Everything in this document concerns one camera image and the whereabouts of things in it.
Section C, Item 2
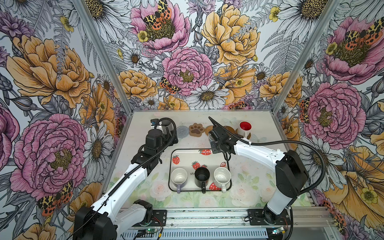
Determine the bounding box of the woven rattan round coaster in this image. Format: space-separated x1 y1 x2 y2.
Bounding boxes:
205 125 214 136

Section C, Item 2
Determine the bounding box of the grey woven round coaster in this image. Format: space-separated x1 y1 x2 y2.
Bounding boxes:
177 126 190 139

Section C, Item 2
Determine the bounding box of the scratched brown wooden round coaster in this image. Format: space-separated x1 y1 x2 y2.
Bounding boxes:
224 126 236 135

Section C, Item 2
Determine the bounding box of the cork paw print coaster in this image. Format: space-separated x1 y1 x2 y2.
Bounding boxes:
189 123 205 137

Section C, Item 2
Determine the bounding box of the red inside white mug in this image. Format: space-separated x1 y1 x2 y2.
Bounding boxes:
238 121 252 138

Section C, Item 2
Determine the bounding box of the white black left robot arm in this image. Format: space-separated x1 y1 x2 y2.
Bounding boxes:
68 118 178 240

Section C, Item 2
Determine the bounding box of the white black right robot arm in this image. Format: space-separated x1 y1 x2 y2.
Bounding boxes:
209 117 309 225

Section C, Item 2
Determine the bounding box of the white strawberry serving tray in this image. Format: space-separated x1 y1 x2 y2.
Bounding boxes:
169 149 230 192

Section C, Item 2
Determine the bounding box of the black mug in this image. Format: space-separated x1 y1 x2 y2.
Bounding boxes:
195 167 210 194

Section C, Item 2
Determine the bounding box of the green circuit board left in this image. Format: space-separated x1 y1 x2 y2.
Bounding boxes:
138 228 161 235

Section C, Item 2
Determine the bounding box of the green circuit board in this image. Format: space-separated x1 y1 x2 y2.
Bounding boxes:
138 228 161 235
271 227 286 235

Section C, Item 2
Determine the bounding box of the green circuit board right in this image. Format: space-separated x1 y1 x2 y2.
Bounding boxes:
271 227 286 235

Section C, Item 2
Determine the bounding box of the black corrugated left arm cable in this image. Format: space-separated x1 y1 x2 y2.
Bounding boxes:
64 117 178 240

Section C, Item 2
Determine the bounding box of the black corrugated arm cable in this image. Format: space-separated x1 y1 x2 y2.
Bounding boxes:
209 117 326 240
64 117 178 240

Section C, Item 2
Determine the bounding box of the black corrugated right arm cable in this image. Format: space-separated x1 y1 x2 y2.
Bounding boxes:
209 117 326 240

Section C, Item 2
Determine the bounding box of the white mug purple handle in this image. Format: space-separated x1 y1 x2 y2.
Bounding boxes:
171 168 188 194

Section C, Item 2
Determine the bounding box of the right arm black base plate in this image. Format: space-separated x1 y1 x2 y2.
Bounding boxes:
245 208 291 226

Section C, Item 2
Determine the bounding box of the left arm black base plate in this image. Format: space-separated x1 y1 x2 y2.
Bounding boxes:
134 210 168 227

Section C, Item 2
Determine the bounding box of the aluminium front rail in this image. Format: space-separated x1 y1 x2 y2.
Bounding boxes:
158 207 334 229

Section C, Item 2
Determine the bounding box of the aluminium frame corner post left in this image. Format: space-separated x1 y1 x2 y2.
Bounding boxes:
74 1 133 117

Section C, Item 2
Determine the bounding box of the aluminium frame corner post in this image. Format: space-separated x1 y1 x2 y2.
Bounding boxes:
271 1 341 114
74 1 133 117

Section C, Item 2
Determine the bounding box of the aluminium frame corner post right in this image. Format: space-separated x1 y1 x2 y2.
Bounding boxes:
271 1 341 114

